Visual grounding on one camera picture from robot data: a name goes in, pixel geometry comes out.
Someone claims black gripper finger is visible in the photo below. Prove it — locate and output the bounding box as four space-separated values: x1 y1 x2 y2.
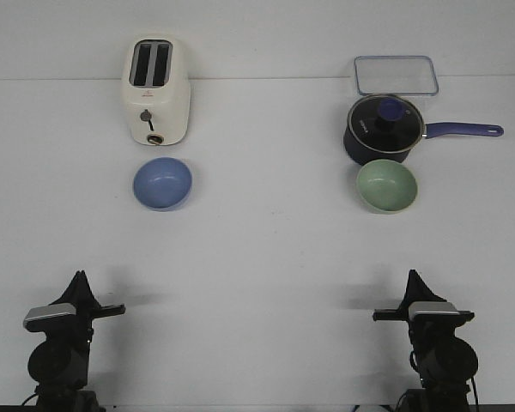
414 270 446 302
398 269 416 311
80 270 101 310
53 270 82 306

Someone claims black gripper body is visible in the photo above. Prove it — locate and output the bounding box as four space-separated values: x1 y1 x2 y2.
27 305 125 385
373 309 478 389

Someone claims green bowl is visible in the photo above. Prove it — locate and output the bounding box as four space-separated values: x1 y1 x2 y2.
355 159 418 214

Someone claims blue bowl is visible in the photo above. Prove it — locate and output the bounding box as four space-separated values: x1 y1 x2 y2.
132 157 193 212

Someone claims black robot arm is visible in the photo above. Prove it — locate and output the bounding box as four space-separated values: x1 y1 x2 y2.
373 270 479 411
23 270 125 411

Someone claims dark blue saucepan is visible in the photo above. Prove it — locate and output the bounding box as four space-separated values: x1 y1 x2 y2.
343 94 504 166

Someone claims glass pot lid blue knob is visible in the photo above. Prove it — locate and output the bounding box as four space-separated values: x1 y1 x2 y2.
348 94 425 154

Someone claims clear rectangular container blue rim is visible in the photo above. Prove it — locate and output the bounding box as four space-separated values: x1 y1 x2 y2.
354 55 439 96

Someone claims white two-slot toaster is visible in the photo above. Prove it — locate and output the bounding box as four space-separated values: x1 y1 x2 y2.
121 34 191 146

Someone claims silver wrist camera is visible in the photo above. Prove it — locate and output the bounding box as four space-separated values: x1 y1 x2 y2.
22 303 76 332
408 301 475 330

